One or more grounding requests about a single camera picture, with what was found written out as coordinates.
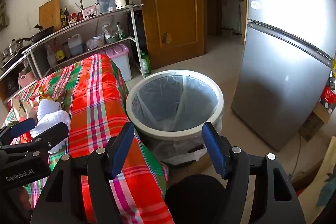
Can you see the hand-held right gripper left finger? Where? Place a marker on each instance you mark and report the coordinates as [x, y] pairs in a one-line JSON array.
[[123, 148]]

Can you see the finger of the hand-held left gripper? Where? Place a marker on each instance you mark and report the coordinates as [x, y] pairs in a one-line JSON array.
[[52, 133], [22, 126]]

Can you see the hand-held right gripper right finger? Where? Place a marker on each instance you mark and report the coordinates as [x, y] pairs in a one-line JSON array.
[[214, 150]]

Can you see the white round trash bin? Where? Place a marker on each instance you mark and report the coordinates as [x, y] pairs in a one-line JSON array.
[[168, 133]]

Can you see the person's left hand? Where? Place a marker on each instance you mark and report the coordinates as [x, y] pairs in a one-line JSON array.
[[26, 197]]

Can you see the plaid tablecloth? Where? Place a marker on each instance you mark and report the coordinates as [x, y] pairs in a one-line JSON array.
[[92, 108]]

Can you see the pink plastic basket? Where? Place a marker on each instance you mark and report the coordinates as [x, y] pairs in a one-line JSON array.
[[26, 79]]

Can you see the dark cloth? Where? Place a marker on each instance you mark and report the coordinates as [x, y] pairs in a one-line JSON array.
[[194, 200]]

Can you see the low white shelf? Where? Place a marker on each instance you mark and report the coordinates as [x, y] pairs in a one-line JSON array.
[[15, 64]]

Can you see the black induction cooker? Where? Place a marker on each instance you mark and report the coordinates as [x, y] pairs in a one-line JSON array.
[[13, 60]]

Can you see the white plastic bottle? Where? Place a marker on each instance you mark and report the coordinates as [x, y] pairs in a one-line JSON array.
[[51, 57]]

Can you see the steel pot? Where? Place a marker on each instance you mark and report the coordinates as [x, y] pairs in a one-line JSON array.
[[13, 49]]

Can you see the yellow label sauce bottle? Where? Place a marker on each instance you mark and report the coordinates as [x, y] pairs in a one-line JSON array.
[[59, 54]]

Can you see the brown glass jar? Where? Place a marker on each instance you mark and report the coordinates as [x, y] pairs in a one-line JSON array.
[[67, 50]]

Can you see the pink lidded storage box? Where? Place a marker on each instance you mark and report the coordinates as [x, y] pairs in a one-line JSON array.
[[120, 61]]

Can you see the green plastic bottle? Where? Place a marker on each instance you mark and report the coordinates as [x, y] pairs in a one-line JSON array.
[[145, 64]]

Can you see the dark liquid jug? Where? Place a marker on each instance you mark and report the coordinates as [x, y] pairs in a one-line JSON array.
[[75, 47]]

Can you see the black frying pan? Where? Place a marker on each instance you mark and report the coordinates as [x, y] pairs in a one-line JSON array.
[[43, 33]]

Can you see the silver refrigerator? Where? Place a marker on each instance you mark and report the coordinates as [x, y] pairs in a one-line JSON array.
[[275, 69]]

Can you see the cardboard box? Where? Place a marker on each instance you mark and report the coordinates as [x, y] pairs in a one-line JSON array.
[[313, 124]]

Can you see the white plastic tub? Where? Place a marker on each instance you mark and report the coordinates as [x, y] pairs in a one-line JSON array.
[[99, 40]]

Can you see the white metal shelf rack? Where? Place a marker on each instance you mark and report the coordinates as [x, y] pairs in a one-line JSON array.
[[136, 37]]

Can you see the green hanging cloth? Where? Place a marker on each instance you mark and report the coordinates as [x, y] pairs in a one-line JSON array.
[[3, 14]]

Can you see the olive oil bottle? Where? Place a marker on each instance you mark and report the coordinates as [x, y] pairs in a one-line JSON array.
[[62, 19]]

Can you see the wooden cutting board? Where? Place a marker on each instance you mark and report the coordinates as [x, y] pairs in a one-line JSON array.
[[50, 14]]

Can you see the green snack packet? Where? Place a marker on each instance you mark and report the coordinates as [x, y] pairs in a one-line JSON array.
[[121, 32]]

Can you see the printed plastic bag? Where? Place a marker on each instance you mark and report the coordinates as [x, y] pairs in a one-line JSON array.
[[110, 32]]

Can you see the printed cloth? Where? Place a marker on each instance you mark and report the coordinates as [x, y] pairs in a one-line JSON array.
[[325, 187]]

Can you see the dark sauce bottle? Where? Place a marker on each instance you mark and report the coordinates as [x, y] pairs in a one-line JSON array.
[[66, 16]]

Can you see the pink utensil box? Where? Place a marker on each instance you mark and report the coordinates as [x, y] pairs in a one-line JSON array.
[[89, 12]]

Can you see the red plastic bag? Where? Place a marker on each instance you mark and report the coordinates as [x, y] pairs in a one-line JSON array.
[[329, 95]]

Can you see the clear plastic container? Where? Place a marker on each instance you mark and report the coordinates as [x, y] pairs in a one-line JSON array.
[[106, 5]]

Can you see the wooden door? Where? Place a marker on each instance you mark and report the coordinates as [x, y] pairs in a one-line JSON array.
[[173, 16]]

